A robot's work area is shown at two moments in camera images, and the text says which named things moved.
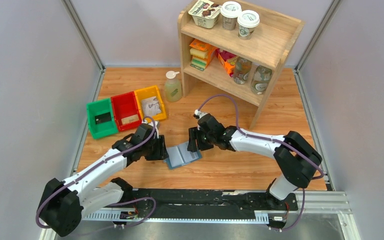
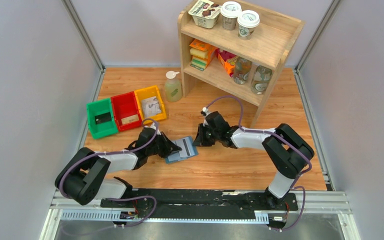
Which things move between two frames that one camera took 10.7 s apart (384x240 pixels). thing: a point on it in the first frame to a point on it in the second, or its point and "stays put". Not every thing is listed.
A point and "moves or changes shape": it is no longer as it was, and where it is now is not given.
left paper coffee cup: (229, 11) stays put
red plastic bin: (125, 105) stays put
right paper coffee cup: (247, 20) stays put
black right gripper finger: (192, 146) to (203, 139)
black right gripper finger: (193, 136) to (203, 132)
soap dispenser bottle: (173, 91) stays put
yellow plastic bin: (148, 93) stays put
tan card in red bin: (130, 119) stays put
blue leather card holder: (179, 155) moves or changes shape
